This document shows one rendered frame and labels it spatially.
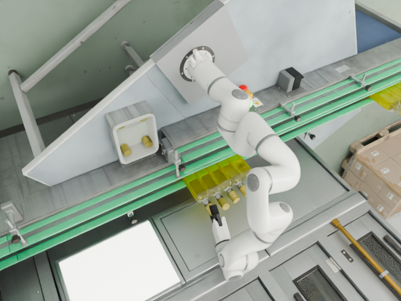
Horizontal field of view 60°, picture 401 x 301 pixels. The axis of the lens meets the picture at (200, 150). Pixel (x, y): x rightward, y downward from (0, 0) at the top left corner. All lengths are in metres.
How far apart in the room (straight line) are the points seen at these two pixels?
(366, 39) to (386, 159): 3.19
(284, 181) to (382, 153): 4.41
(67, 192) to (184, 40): 0.77
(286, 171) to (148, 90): 0.64
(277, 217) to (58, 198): 0.89
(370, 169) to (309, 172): 3.35
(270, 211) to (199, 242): 0.56
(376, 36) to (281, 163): 1.53
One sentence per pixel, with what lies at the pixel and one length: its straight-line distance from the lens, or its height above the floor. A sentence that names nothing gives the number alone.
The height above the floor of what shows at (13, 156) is 0.28.
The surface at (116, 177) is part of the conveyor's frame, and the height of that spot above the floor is 0.84.
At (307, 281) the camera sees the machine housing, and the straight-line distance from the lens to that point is 1.57.
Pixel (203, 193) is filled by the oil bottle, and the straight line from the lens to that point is 1.47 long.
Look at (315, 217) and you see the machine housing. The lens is 1.68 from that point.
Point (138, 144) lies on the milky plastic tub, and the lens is 1.53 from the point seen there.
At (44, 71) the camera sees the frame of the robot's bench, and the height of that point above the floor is 0.20.
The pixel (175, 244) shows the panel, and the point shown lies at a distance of 1.53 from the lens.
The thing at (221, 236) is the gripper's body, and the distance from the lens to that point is 1.35.
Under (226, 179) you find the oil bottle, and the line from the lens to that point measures 1.52.
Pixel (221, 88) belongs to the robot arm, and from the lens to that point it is 1.21.
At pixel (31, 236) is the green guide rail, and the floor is 0.94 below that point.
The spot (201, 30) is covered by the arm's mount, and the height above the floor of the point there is 0.80.
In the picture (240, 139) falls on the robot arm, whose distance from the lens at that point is 1.14.
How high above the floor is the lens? 1.79
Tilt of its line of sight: 35 degrees down
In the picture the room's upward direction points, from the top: 143 degrees clockwise
